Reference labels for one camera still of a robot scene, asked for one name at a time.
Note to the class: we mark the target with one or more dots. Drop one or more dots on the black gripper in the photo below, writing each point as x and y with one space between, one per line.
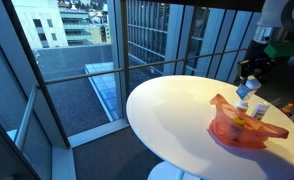
257 53

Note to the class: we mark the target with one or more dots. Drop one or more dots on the blue and white container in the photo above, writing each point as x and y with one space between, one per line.
247 88

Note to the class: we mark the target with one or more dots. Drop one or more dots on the orange plastic bag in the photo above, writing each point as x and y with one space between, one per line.
247 136

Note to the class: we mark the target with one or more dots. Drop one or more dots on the amber bottle with white cap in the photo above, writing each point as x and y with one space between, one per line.
242 106

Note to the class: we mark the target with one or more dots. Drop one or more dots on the small orange capped bottle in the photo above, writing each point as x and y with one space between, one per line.
288 109

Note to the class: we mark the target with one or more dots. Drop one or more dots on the brown bottle with yellow cap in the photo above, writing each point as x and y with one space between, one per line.
239 121

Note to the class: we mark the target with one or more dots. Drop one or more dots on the round white table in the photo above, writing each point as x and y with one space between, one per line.
180 116

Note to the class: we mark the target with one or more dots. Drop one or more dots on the white table base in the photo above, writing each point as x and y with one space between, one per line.
167 171

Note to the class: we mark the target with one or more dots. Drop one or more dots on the metal window railing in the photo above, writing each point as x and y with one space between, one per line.
87 75

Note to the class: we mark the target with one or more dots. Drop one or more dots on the grey slanted handrail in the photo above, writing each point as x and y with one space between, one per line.
25 116

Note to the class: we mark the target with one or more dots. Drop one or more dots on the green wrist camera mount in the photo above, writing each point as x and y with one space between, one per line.
285 49

